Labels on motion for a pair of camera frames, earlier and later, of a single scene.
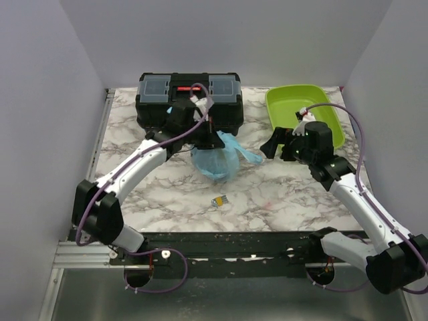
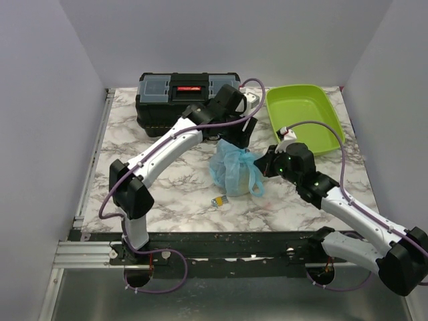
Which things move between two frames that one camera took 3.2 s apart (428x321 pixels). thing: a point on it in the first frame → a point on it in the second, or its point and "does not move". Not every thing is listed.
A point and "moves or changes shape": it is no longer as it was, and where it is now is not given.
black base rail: [269, 255] does not move
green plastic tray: [284, 101] does not move
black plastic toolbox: [156, 91] does not move
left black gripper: [212, 140] → [239, 137]
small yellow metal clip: [218, 201] does not move
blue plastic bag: [222, 164] moves or changes shape
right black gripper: [280, 136] → [265, 162]
